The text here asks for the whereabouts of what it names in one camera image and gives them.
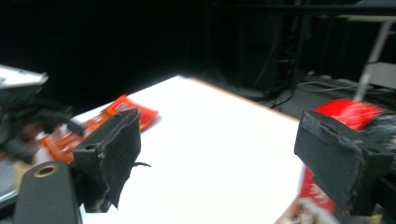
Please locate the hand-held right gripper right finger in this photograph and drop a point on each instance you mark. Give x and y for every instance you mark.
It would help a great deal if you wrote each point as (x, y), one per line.
(336, 161)

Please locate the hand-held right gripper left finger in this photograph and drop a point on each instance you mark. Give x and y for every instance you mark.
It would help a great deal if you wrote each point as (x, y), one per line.
(115, 149)

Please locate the orange snack packet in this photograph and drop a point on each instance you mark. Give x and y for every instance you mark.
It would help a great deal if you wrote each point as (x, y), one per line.
(124, 105)

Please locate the red and black food packet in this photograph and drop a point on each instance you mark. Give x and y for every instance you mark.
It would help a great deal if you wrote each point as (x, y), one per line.
(348, 112)

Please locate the white metal desk frame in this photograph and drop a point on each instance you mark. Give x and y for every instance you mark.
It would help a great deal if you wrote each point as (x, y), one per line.
(378, 46)

